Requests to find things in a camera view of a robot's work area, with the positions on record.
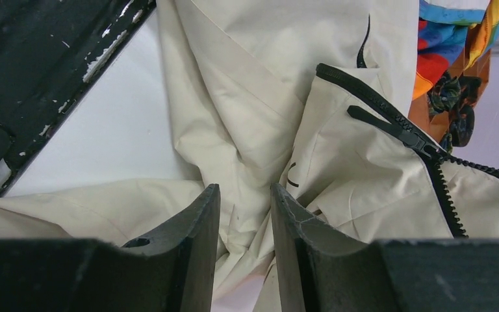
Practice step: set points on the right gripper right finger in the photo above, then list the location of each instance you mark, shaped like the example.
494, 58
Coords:
322, 269

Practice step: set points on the rainbow striped garment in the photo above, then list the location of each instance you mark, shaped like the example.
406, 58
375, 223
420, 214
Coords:
448, 29

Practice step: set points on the black rolled sock middle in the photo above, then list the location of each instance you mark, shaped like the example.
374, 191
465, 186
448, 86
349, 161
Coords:
462, 126

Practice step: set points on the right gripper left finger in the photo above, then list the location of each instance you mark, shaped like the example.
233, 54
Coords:
170, 268

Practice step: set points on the black rolled sock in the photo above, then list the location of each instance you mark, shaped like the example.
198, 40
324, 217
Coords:
444, 94
462, 126

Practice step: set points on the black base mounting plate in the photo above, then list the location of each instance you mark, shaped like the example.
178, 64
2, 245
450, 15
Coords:
51, 54

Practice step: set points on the brown wooden compartment tray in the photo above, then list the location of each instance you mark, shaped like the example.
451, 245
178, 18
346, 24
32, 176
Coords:
436, 126

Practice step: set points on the black rolled sock near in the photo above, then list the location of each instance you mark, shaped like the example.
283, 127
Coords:
444, 94

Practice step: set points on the beige zip jacket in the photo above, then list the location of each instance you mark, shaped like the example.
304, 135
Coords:
309, 95

